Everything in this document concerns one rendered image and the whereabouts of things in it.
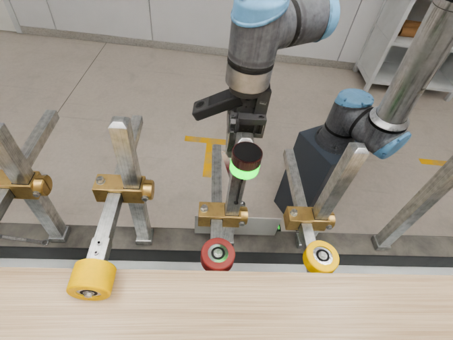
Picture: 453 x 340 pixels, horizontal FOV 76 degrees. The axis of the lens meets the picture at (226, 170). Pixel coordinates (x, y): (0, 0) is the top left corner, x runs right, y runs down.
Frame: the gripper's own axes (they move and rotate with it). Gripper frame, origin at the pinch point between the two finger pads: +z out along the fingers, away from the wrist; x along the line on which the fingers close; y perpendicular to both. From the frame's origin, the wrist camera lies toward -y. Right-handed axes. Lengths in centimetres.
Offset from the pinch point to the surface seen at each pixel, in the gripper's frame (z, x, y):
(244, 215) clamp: 14.6, -9.1, 5.9
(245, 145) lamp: -13.0, -10.9, 2.1
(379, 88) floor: 101, 209, 174
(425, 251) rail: 31, -10, 69
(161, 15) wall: 67, 256, -54
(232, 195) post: 5.4, -9.5, 1.6
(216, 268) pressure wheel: 10.6, -25.8, -1.9
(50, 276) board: 11.1, -28.1, -36.6
